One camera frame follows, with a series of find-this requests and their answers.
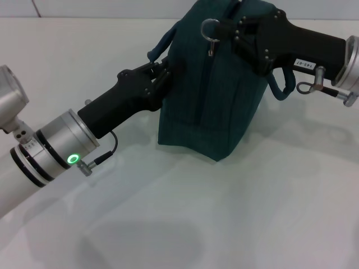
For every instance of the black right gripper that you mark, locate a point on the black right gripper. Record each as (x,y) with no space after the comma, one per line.
(300,47)

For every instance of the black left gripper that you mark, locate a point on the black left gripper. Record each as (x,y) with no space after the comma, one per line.
(120,103)

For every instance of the teal insulated lunch bag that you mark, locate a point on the teal insulated lunch bag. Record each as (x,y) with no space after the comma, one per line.
(213,98)

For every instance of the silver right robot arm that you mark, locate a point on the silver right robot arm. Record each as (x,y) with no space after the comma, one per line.
(349,67)

